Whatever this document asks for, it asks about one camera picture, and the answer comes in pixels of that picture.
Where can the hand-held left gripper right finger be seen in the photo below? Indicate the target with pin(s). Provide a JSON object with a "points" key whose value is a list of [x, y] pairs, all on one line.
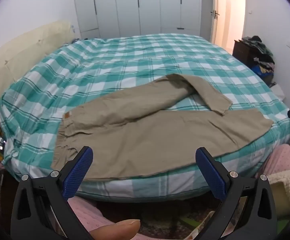
{"points": [[211, 175]]}

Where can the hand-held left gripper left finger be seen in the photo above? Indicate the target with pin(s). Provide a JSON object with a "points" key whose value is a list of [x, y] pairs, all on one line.
{"points": [[77, 172]]}

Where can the khaki pants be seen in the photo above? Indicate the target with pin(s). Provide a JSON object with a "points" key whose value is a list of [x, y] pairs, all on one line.
{"points": [[147, 140]]}

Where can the person's left hand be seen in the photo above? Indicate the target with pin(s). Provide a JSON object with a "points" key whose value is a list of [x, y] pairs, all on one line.
{"points": [[117, 228]]}

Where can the pink fleece pajamas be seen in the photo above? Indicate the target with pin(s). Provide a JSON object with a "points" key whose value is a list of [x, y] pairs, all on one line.
{"points": [[90, 215]]}

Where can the pile of clothes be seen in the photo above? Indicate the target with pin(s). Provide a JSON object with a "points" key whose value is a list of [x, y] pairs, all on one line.
{"points": [[262, 55]]}

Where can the cream fluffy cloth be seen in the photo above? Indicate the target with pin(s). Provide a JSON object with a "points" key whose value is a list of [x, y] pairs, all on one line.
{"points": [[287, 187]]}

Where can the dark wooden cabinet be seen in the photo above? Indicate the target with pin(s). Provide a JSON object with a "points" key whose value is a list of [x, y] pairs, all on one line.
{"points": [[241, 51]]}

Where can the white door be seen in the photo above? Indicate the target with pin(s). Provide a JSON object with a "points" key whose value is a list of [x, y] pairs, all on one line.
{"points": [[216, 30]]}

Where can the bed with green checked sheet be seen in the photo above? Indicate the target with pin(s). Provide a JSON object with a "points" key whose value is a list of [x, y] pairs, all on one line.
{"points": [[110, 62]]}

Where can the cream padded headboard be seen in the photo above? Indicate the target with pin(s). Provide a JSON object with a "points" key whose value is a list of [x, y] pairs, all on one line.
{"points": [[22, 52]]}

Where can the white wardrobe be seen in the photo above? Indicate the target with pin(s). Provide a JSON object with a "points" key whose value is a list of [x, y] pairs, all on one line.
{"points": [[125, 5]]}

